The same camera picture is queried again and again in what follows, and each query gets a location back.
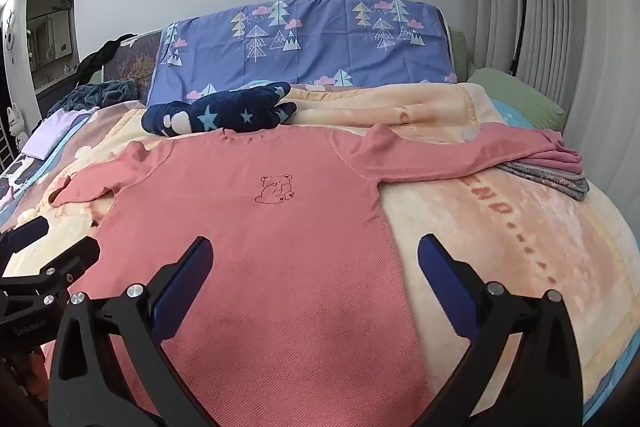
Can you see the white pleated curtain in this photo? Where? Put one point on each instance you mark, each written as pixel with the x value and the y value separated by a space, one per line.
pixel 575 32

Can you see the black draped cloth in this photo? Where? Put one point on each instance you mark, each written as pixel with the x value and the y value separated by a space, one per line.
pixel 97 57

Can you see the lavender cloth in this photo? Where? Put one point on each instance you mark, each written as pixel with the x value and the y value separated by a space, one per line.
pixel 50 132

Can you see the white panda wall decoration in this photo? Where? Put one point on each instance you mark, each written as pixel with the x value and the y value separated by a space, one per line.
pixel 7 32

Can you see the teal cloth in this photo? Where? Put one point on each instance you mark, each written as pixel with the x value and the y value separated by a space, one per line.
pixel 510 114

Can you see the folded grey floral cloth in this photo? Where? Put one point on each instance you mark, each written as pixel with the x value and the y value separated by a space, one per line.
pixel 550 182

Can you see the dark printed bedsheet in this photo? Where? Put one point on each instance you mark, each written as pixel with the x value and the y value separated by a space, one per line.
pixel 20 172

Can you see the blue patterned bedsheet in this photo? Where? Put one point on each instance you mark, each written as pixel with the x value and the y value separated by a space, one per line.
pixel 310 52

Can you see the pink long-sleeve shirt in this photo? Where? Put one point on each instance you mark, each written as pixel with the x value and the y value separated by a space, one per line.
pixel 280 257

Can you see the dark tree-print panel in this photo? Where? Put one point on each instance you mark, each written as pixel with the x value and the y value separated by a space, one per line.
pixel 135 62

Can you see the green pillow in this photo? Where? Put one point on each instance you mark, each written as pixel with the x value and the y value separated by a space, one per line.
pixel 520 97

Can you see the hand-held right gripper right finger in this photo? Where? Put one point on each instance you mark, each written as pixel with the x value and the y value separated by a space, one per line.
pixel 445 277

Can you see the white cat figurine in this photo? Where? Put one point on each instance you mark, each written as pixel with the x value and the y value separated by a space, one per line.
pixel 17 127

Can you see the peach fleece blanket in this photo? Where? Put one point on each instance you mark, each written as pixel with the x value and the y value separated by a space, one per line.
pixel 500 232

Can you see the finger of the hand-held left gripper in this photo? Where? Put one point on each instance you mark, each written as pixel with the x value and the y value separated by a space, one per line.
pixel 75 259
pixel 27 231

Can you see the arched wall mirror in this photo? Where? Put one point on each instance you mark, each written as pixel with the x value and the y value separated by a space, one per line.
pixel 50 17

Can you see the folded pink garment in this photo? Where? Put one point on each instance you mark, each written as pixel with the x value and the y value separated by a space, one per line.
pixel 562 159

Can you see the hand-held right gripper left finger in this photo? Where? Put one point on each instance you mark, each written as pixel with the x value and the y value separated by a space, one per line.
pixel 184 279

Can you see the navy star-print plush cloth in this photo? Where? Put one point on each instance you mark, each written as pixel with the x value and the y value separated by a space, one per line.
pixel 220 112

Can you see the grey-blue fuzzy blanket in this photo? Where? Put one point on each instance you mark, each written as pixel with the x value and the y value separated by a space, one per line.
pixel 100 92

